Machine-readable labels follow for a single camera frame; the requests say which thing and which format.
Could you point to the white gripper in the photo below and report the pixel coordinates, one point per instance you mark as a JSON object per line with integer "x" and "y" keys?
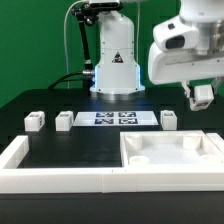
{"x": 183, "y": 66}

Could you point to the white square table top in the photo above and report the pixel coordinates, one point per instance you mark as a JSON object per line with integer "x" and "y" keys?
{"x": 168, "y": 148}

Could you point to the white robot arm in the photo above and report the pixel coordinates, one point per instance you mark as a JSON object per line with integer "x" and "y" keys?
{"x": 187, "y": 47}

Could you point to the white sheet with tags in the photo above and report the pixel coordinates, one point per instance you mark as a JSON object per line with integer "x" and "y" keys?
{"x": 117, "y": 118}

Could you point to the white U-shaped obstacle fence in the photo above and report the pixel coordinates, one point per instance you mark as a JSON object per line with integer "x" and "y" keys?
{"x": 13, "y": 179}

